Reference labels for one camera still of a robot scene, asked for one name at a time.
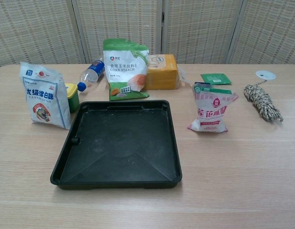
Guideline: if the black square plastic tray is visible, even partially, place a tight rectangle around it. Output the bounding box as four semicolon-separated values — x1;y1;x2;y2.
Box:
50;99;183;190

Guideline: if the pink white sugar bag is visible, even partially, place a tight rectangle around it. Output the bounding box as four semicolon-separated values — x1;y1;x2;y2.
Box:
187;86;239;133

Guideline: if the green white corn starch bag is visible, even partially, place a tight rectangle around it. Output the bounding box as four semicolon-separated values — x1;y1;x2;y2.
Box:
103;38;150;102

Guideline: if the white sugar bag blue print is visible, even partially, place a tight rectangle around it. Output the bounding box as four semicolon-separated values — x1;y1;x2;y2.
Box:
19;62;72;130

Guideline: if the yellow tissue pack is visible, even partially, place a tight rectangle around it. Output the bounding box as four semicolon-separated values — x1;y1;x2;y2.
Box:
144;53;179;91

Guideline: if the clear plastic wrapper piece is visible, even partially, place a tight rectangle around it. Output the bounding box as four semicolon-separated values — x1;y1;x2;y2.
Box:
177;67;194;88

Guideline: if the clear plastic bottle blue cap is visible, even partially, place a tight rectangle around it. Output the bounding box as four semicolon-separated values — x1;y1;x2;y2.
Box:
77;59;105;92

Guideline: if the green container yellow lid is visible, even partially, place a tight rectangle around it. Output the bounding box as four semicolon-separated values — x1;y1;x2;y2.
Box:
64;83;80;113

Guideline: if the green flat sachet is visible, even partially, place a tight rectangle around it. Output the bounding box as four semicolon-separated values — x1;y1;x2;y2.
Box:
200;73;232;85

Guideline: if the woven folding screen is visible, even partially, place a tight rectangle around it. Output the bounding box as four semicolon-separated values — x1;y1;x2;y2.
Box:
0;0;295;70

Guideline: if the twine rope bundle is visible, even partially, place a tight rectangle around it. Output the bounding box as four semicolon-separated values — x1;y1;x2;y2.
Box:
243;80;284;123

